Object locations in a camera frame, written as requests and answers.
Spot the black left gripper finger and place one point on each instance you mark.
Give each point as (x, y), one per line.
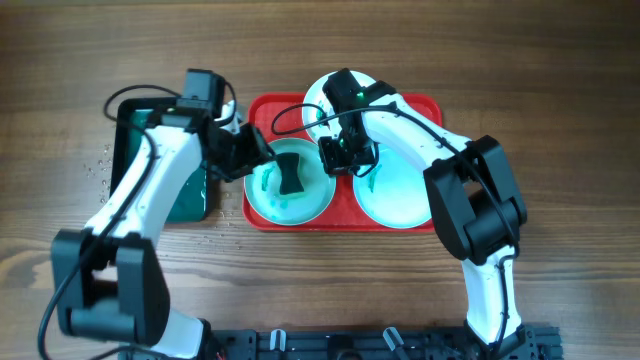
(261, 151)
(247, 157)

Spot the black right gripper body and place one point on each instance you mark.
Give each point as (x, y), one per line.
(344, 154)

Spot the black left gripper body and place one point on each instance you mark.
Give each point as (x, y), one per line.
(222, 159)

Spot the white plate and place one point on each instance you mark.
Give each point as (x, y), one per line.
(393, 194)
(315, 97)
(262, 186)

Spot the green scouring sponge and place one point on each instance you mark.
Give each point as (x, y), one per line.
(288, 163)

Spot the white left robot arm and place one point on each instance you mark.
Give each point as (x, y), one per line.
(109, 285)

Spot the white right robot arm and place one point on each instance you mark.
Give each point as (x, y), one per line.
(476, 207)

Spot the red plastic tray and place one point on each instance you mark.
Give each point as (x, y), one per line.
(343, 214)

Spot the black water tray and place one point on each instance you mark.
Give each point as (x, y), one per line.
(191, 204)

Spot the white plate top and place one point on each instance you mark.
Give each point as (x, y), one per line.
(315, 97)

